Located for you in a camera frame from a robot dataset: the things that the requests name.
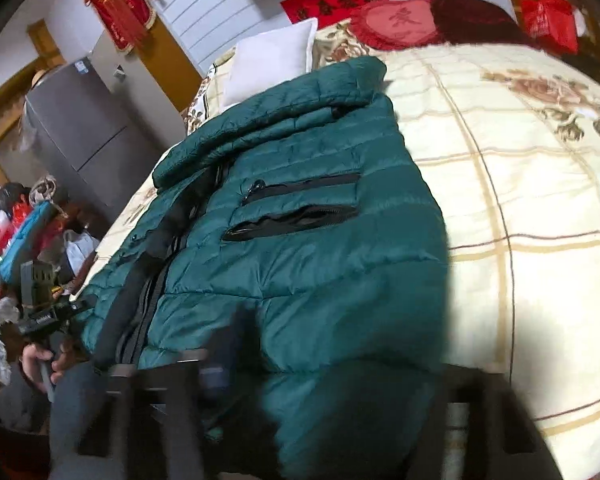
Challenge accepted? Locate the red tasselled hanging decoration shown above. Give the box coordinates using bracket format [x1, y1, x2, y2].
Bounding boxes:
[84, 0, 157, 54]

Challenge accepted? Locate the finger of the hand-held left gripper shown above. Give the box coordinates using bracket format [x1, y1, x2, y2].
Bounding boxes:
[60, 295, 99, 321]

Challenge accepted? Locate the floral checked bed sheet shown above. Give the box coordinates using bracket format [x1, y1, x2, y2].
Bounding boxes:
[97, 30, 600, 463]

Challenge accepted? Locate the person's left hand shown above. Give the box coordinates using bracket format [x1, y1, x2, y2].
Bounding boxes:
[22, 336, 80, 395]

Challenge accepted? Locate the green puffer jacket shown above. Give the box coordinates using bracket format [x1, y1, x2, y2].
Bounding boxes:
[72, 55, 452, 480]

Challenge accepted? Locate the grey refrigerator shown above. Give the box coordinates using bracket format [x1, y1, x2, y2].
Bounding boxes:
[24, 30, 192, 227]

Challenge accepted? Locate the blue bag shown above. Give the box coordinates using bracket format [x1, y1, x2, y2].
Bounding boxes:
[0, 200, 57, 281]

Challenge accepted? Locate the dark red fringed cushion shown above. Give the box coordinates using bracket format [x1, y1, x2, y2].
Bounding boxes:
[429, 0, 548, 54]

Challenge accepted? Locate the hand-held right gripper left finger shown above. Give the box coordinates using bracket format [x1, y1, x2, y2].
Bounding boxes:
[75, 307, 253, 480]

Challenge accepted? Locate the white pillow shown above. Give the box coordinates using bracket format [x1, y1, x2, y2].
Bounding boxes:
[224, 17, 320, 107]

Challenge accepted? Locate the person's left forearm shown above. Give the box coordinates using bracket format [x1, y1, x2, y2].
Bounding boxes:
[0, 375, 52, 436]

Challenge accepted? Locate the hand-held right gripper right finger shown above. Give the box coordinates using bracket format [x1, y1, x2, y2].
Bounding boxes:
[410, 362, 563, 480]

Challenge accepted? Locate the red heart-shaped cushion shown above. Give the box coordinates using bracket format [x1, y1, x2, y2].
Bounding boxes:
[350, 0, 444, 52]

